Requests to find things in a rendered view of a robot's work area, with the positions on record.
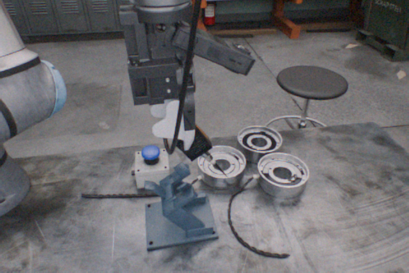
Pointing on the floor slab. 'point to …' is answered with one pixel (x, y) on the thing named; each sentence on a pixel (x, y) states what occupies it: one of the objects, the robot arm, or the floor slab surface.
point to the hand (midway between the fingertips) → (188, 135)
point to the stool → (310, 89)
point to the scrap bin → (386, 14)
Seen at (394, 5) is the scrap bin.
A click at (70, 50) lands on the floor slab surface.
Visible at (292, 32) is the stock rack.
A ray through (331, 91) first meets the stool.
